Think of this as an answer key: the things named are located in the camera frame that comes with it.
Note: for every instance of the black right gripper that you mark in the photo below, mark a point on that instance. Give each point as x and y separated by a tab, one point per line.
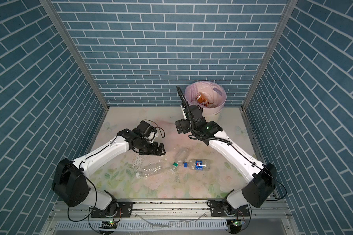
183	123

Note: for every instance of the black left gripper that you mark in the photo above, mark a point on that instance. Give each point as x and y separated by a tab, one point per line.
154	150

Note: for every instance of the clear crushed bottle white cap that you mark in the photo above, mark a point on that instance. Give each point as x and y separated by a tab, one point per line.
151	170

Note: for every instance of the brown Nescafe coffee bottle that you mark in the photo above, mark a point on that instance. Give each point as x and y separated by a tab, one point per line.
202	99

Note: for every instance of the clear bottle green cap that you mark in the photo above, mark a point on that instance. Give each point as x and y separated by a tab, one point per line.
180	158

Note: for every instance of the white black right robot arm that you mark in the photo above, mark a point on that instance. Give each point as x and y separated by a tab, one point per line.
260	178

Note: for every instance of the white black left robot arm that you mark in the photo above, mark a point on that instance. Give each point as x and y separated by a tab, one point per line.
72	177

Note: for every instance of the beige bin pink liner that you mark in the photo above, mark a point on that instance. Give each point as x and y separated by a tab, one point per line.
215	94

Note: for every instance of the clear Pepsi bottle blue cap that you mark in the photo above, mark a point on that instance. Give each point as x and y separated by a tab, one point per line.
198	165

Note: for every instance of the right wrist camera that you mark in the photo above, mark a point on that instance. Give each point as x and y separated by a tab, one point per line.
184	112

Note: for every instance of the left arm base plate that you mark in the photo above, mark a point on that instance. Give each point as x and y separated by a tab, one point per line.
116	209

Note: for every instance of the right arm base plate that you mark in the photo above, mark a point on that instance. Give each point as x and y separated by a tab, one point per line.
221	208

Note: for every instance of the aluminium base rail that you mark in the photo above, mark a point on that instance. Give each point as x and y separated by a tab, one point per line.
136	216

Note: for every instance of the aluminium corner post right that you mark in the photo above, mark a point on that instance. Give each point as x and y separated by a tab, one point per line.
272	45

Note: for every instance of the aluminium corner post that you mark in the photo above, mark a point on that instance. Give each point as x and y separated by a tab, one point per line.
64	34
272	45

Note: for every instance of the aluminium corner post left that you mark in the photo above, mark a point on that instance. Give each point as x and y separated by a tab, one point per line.
64	34

